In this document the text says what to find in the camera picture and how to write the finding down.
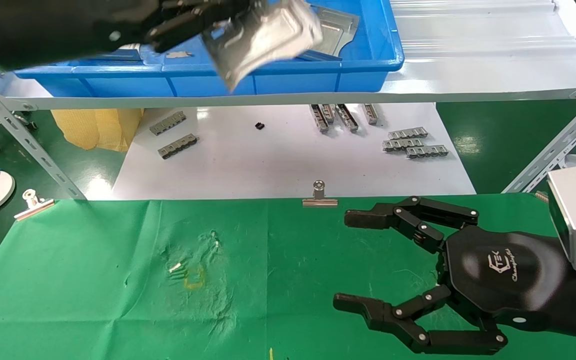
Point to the white metal shelf rack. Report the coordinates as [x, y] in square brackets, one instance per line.
[468, 75]

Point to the grey tape piece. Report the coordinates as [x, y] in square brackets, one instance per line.
[179, 54]

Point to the large blue plastic bin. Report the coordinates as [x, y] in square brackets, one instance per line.
[293, 82]

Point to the yellow mesh bag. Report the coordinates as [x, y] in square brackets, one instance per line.
[98, 127]

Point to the white lower shelf board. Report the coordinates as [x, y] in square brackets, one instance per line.
[268, 160]

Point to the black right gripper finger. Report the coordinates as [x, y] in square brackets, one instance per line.
[403, 215]
[393, 317]

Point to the green table cloth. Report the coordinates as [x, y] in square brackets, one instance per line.
[168, 310]

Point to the stamped metal bracket part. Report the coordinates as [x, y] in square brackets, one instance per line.
[118, 55]
[263, 40]
[340, 27]

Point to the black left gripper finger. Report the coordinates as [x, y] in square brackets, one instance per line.
[203, 6]
[183, 27]

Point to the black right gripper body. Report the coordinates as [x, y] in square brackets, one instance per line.
[505, 275]

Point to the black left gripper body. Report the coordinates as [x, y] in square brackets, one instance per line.
[68, 25]

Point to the small grey rail part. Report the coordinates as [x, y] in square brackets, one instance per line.
[347, 118]
[427, 152]
[319, 120]
[168, 123]
[371, 115]
[178, 146]
[402, 145]
[408, 133]
[329, 112]

